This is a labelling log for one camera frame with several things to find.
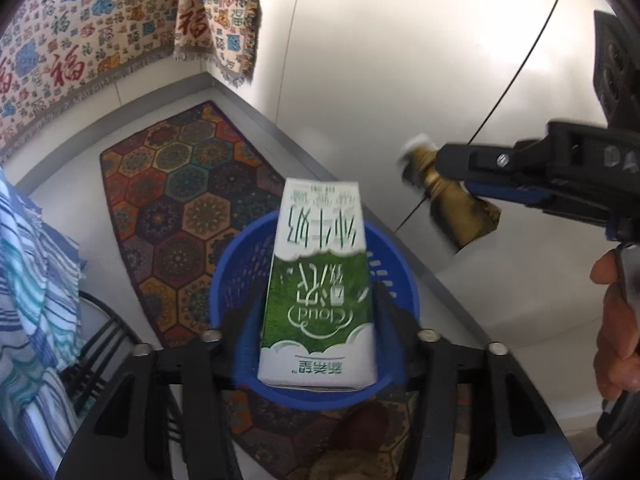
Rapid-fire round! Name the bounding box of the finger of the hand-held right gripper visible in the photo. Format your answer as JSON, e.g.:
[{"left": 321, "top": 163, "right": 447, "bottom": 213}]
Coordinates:
[
  {"left": 465, "top": 182, "right": 551, "bottom": 209},
  {"left": 434, "top": 141, "right": 551, "bottom": 183}
]

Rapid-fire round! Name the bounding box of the small patterned cloth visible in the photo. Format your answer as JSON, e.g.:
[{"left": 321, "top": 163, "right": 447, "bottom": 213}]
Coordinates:
[{"left": 172, "top": 0, "right": 271, "bottom": 88}]

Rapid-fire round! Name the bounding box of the green white milk carton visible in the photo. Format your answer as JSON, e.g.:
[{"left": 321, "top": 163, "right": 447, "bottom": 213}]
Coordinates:
[{"left": 257, "top": 177, "right": 378, "bottom": 392}]

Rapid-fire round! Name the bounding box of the black metal table frame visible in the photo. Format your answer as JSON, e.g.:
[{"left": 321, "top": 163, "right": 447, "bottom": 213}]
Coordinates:
[{"left": 60, "top": 290, "right": 151, "bottom": 416}]

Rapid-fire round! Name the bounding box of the large patterned cloth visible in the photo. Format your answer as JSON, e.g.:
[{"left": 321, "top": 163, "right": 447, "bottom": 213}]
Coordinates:
[{"left": 0, "top": 0, "right": 188, "bottom": 161}]

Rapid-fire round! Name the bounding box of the person's right hand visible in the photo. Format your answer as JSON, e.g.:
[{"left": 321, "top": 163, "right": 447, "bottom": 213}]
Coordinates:
[{"left": 589, "top": 250, "right": 640, "bottom": 402}]

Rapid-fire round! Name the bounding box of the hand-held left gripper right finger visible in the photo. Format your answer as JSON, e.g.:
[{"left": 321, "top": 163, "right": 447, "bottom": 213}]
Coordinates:
[{"left": 372, "top": 287, "right": 583, "bottom": 480}]

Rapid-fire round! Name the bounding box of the blue plastic basket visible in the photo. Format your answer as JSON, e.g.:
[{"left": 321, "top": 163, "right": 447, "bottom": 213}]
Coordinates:
[{"left": 209, "top": 208, "right": 421, "bottom": 411}]

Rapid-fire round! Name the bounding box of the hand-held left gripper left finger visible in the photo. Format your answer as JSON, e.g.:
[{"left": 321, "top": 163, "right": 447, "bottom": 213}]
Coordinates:
[{"left": 54, "top": 305, "right": 263, "bottom": 480}]

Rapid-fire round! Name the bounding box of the cream lower cabinet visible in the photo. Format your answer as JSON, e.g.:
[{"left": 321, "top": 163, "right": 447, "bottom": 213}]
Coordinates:
[{"left": 202, "top": 0, "right": 640, "bottom": 411}]

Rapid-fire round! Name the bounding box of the hexagon patterned rug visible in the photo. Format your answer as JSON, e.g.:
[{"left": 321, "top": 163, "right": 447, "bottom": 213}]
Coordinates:
[{"left": 99, "top": 100, "right": 426, "bottom": 480}]

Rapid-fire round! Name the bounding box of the blue striped tablecloth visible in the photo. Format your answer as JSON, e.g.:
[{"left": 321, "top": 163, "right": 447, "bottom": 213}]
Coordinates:
[{"left": 0, "top": 167, "right": 88, "bottom": 480}]

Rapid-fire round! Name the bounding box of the gold foil wrapper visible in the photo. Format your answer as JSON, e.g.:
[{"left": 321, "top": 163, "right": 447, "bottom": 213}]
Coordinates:
[{"left": 398, "top": 133, "right": 502, "bottom": 256}]

